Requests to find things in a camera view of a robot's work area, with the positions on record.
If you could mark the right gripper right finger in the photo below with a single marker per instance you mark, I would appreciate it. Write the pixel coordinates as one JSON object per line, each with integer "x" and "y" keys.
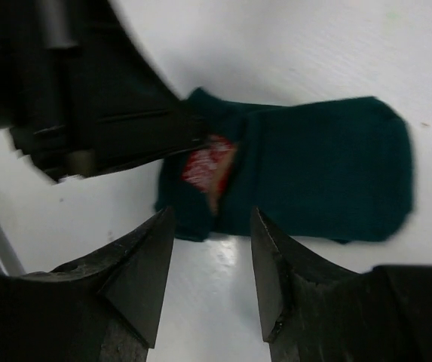
{"x": 311, "y": 309}

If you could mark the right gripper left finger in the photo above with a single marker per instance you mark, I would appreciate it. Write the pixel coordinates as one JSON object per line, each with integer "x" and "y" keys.
{"x": 105, "y": 306}

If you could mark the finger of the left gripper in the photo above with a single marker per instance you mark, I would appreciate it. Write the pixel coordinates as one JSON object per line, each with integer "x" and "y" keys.
{"x": 78, "y": 98}

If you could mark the green reindeer sock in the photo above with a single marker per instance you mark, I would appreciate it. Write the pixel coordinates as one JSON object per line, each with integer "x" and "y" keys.
{"x": 340, "y": 169}

